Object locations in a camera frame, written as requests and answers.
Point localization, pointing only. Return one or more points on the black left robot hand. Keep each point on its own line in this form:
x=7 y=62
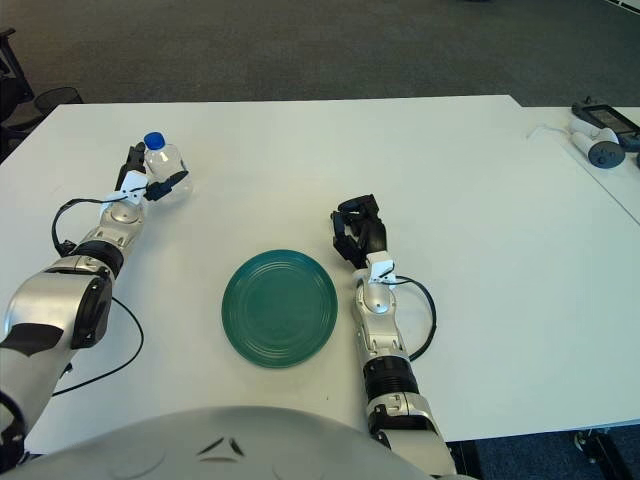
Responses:
x=134 y=160

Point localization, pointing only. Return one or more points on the green round plate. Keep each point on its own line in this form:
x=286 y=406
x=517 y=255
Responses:
x=280 y=310

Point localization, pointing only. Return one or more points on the silver robot torso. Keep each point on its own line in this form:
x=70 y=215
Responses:
x=300 y=450

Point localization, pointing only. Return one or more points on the white VR controller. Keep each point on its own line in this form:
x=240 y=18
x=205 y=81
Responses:
x=600 y=150

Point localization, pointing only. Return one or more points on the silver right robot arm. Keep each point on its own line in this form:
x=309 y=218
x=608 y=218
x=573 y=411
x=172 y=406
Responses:
x=375 y=300

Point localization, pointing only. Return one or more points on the black table leg with caster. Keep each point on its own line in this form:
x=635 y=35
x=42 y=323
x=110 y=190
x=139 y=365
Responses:
x=607 y=455

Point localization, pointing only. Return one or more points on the clear bottle with blue cap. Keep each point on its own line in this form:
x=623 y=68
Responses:
x=162 y=160

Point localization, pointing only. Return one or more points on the black mesh wastebasket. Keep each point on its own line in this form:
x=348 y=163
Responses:
x=57 y=100

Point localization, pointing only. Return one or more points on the black office chair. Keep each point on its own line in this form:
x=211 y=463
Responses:
x=10 y=95

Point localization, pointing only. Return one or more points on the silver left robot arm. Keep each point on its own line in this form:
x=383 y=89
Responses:
x=50 y=300

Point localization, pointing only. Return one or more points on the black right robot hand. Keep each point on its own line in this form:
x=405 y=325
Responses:
x=372 y=235

